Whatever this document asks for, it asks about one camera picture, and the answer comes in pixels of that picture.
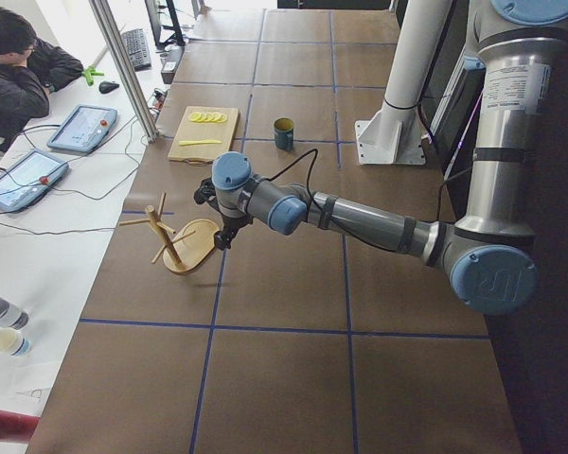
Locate aluminium frame post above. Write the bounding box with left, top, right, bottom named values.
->
left=89, top=0, right=159, bottom=143

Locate clear plastic bottle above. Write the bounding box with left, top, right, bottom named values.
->
left=0, top=297, right=29, bottom=330

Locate black computer mouse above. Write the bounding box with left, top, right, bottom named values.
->
left=98, top=80, right=119, bottom=95

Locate white paper cup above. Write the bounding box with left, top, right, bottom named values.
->
left=0, top=328, right=31, bottom=357

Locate yellow plastic knife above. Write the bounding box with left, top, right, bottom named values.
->
left=178, top=139, right=222, bottom=147

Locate dark green yellow-lined mug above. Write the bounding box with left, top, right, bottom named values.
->
left=273, top=117, right=294, bottom=151

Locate person in black jacket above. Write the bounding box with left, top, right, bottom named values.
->
left=0, top=7, right=83, bottom=153

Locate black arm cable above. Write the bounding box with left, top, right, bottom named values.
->
left=267, top=148, right=474, bottom=247

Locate upper blue teach pendant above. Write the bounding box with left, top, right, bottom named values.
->
left=46, top=104, right=117, bottom=154

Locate bamboo cutting board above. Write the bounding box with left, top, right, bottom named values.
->
left=168, top=106, right=240, bottom=166

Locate blue teach pendant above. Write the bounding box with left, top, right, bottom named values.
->
left=46, top=104, right=117, bottom=154
left=0, top=148, right=69, bottom=213

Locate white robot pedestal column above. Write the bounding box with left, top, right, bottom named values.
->
left=355, top=0, right=452, bottom=166

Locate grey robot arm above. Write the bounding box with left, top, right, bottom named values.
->
left=194, top=1, right=568, bottom=315

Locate wooden mug tree rack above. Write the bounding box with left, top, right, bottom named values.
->
left=118, top=192, right=219, bottom=275

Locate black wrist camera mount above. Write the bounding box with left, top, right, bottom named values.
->
left=193, top=177, right=221, bottom=212

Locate black keyboard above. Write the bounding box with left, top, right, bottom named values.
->
left=120, top=28, right=151, bottom=71

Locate red object at edge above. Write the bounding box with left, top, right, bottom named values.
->
left=0, top=410, right=40, bottom=443

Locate lower blue teach pendant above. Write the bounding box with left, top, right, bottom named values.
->
left=0, top=148, right=69, bottom=213

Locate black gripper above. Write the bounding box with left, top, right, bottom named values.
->
left=214, top=215, right=252, bottom=250

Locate lemon slices row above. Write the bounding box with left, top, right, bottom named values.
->
left=187, top=111, right=228, bottom=123

